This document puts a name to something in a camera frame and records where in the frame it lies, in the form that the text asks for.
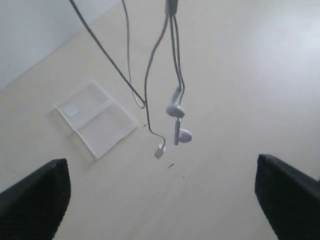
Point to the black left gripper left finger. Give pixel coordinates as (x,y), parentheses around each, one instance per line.
(34,207)

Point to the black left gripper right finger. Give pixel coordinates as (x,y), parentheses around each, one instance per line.
(289,199)

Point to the clear plastic storage case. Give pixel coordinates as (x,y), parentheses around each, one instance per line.
(97,118)

